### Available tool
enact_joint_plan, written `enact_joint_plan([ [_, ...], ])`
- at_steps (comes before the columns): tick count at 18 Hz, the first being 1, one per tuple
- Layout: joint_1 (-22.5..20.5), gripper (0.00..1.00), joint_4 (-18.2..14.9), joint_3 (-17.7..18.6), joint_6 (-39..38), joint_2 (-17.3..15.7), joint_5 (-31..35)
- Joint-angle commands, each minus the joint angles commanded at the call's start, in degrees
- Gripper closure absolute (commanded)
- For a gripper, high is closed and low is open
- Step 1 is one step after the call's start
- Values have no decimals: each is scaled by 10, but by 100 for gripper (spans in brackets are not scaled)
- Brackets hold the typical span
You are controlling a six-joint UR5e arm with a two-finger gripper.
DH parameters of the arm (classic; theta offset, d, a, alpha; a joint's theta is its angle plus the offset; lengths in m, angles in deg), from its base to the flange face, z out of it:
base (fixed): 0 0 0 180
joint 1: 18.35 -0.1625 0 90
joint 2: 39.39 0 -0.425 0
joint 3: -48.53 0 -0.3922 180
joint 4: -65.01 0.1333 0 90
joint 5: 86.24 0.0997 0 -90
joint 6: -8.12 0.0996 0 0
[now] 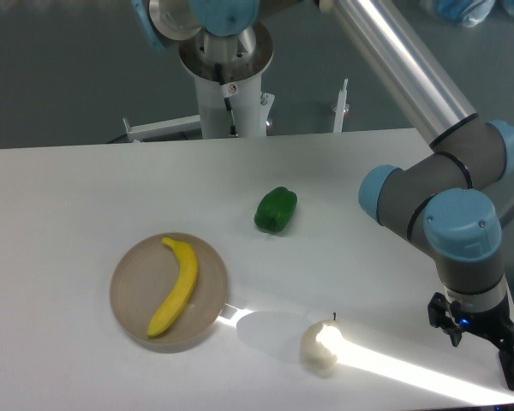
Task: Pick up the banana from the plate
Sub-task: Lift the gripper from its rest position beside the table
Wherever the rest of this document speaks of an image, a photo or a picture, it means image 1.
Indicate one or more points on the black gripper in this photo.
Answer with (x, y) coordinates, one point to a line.
(486, 316)

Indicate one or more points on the yellow banana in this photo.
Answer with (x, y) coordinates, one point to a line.
(173, 305)

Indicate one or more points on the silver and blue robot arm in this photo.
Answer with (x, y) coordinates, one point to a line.
(438, 205)

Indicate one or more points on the beige round plate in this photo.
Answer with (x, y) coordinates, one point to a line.
(145, 276)

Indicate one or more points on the green bell pepper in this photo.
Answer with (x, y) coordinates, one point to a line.
(275, 210)

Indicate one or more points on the blue plastic bag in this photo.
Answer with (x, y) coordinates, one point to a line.
(464, 13)

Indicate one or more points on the white right frame post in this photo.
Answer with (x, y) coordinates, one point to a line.
(341, 108)

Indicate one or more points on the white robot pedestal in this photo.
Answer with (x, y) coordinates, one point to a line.
(235, 109)

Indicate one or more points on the white left frame bracket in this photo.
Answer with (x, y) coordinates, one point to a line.
(160, 129)

